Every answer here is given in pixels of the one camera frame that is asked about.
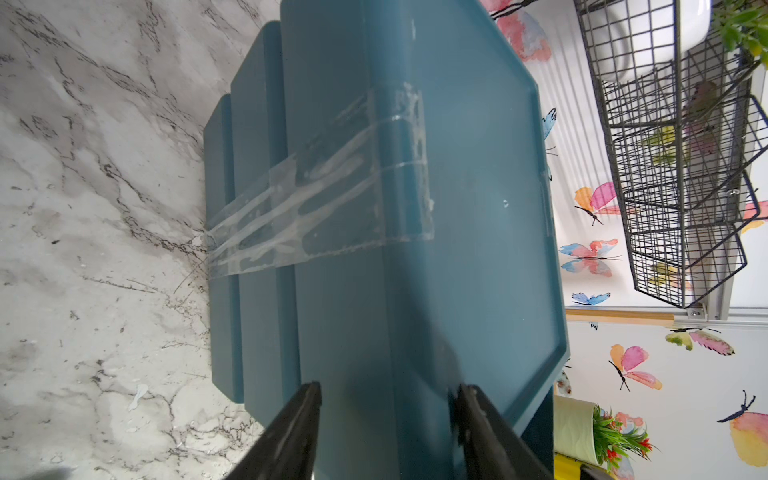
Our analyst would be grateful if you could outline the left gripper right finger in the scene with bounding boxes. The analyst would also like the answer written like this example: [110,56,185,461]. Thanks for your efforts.
[454,384,554,480]

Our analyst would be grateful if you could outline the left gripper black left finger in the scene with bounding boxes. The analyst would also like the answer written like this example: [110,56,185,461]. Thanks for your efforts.
[225,381,322,480]

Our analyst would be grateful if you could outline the teal drawer cabinet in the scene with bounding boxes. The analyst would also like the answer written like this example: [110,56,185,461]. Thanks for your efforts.
[205,1,568,479]

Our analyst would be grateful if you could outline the yellow canister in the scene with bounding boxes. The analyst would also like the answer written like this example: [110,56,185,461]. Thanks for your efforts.
[554,453,613,480]

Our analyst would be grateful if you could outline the green pot red flowers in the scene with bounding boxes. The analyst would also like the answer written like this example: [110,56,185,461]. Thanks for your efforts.
[553,396,653,479]

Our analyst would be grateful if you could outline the wooden zigzag shelf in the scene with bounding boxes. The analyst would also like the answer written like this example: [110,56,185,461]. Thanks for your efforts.
[566,309,675,328]

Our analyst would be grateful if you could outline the clear adhesive tape strip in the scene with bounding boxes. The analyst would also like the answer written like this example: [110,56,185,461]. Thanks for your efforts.
[206,84,435,278]

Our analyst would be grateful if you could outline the white pot with flowers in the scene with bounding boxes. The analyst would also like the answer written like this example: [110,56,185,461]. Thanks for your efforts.
[580,0,767,83]

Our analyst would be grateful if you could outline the black wire wall basket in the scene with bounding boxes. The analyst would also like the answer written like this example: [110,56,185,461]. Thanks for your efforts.
[575,1,767,308]

